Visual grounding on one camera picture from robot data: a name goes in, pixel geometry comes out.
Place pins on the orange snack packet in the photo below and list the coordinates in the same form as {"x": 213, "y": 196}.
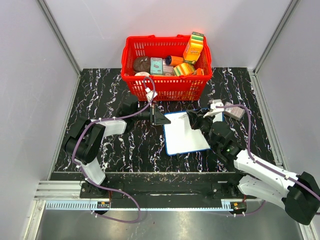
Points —
{"x": 199, "y": 72}

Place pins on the pink white eraser box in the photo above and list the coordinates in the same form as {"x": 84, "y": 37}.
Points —
{"x": 234, "y": 112}

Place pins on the white round lid container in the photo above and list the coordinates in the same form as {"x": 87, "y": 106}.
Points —
{"x": 142, "y": 74}

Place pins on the blue framed whiteboard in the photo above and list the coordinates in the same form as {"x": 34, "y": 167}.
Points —
{"x": 179, "y": 138}

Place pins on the orange blue-capped bottle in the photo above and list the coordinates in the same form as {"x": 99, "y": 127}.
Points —
{"x": 173, "y": 60}

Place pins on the red plastic shopping basket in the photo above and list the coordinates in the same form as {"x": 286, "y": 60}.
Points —
{"x": 169, "y": 88}

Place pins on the pink white small box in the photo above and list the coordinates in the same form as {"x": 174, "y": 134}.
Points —
{"x": 167, "y": 70}

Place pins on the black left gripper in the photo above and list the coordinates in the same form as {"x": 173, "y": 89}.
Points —
{"x": 156, "y": 117}

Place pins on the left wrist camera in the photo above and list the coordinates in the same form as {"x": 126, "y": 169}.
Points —
{"x": 150, "y": 94}

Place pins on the teal small box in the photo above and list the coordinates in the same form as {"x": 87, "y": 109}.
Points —
{"x": 156, "y": 66}

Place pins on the brown round bread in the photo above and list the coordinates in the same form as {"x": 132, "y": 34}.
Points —
{"x": 142, "y": 64}

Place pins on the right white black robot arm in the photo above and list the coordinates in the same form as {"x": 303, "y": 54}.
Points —
{"x": 297, "y": 194}

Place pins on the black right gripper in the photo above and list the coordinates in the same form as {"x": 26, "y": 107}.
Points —
{"x": 196, "y": 117}

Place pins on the orange juice carton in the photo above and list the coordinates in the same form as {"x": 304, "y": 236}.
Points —
{"x": 193, "y": 48}

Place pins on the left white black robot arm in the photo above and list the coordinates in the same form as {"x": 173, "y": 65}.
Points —
{"x": 86, "y": 155}

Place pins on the yellow green sponge pack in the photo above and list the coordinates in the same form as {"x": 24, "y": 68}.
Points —
{"x": 183, "y": 69}

